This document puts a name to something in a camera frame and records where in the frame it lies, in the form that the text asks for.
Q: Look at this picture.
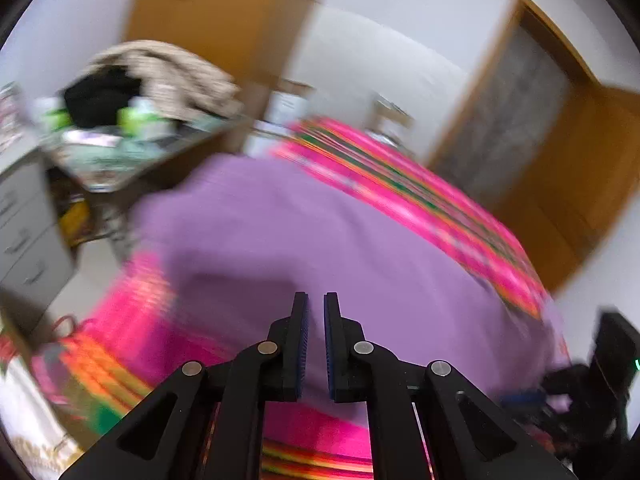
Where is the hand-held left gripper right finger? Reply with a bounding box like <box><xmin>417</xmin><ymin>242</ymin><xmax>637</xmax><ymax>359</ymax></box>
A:
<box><xmin>322</xmin><ymin>291</ymin><xmax>576</xmax><ymax>480</ymax></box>

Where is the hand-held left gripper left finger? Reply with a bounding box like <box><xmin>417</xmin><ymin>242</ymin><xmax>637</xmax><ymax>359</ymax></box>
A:
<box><xmin>60</xmin><ymin>291</ymin><xmax>311</xmax><ymax>480</ymax></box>

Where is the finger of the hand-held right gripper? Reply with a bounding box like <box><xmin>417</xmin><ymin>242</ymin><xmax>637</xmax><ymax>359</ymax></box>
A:
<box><xmin>500</xmin><ymin>390</ymin><xmax>551</xmax><ymax>413</ymax></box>

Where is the purple fleece garment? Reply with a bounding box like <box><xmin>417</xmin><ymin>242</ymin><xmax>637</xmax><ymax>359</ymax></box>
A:
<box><xmin>131</xmin><ymin>152</ymin><xmax>568</xmax><ymax>426</ymax></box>

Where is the pink plaid bed sheet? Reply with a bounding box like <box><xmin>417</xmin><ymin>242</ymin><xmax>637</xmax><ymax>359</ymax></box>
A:
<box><xmin>30</xmin><ymin>116</ymin><xmax>571</xmax><ymax>480</ymax></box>

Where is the wooden door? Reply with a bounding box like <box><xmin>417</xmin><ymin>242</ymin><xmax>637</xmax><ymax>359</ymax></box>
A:
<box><xmin>500</xmin><ymin>82</ymin><xmax>640</xmax><ymax>293</ymax></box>

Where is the white open box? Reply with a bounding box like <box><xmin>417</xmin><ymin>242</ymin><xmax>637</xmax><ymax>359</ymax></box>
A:
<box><xmin>267</xmin><ymin>77</ymin><xmax>316</xmax><ymax>136</ymax></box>

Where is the brown cardboard box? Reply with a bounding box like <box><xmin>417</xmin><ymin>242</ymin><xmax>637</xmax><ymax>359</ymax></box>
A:
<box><xmin>370</xmin><ymin>92</ymin><xmax>416</xmax><ymax>136</ymax></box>

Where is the yellow box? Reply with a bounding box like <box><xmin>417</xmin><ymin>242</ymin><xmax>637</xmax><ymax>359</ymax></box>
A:
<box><xmin>60</xmin><ymin>195</ymin><xmax>93</xmax><ymax>246</ymax></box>

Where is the folding side table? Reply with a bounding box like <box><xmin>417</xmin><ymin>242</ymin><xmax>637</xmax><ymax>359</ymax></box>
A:
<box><xmin>37</xmin><ymin>112</ymin><xmax>256</xmax><ymax>261</ymax></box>

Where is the green tissue pack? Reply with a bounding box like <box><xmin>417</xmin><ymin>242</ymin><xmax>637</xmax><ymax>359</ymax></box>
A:
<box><xmin>116</xmin><ymin>99</ymin><xmax>176</xmax><ymax>138</ymax></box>
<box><xmin>37</xmin><ymin>100</ymin><xmax>71</xmax><ymax>131</ymax></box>

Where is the white rose print quilt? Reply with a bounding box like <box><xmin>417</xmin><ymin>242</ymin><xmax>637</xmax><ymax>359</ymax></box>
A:
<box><xmin>0</xmin><ymin>335</ymin><xmax>86</xmax><ymax>480</ymax></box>

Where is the clear plastic door curtain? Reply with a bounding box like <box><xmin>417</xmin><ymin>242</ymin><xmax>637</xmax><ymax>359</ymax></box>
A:
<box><xmin>440</xmin><ymin>25</ymin><xmax>571</xmax><ymax>201</ymax></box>

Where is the beige floral cloth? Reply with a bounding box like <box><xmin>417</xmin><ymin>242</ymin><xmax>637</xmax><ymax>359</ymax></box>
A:
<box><xmin>82</xmin><ymin>41</ymin><xmax>243</xmax><ymax>121</ymax></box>

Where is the grey drawer cabinet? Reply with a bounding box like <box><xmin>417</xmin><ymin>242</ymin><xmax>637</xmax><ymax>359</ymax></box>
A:
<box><xmin>0</xmin><ymin>150</ymin><xmax>78</xmax><ymax>321</ymax></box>

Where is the black cloth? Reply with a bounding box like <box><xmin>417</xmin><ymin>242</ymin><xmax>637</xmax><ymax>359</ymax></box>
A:
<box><xmin>62</xmin><ymin>67</ymin><xmax>143</xmax><ymax>128</ymax></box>

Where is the wooden wardrobe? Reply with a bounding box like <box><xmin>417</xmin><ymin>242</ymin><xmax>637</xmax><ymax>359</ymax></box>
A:
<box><xmin>122</xmin><ymin>0</ymin><xmax>346</xmax><ymax>161</ymax></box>

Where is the group of small medicine boxes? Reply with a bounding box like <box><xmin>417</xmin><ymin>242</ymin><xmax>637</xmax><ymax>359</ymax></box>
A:
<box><xmin>0</xmin><ymin>82</ymin><xmax>26</xmax><ymax>151</ymax></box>

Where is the red bag handle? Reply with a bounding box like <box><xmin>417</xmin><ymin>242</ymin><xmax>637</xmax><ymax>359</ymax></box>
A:
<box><xmin>52</xmin><ymin>314</ymin><xmax>81</xmax><ymax>343</ymax></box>

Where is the wooden door frame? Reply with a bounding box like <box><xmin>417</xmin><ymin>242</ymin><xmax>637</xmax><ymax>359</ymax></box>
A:
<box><xmin>425</xmin><ymin>0</ymin><xmax>608</xmax><ymax>196</ymax></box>

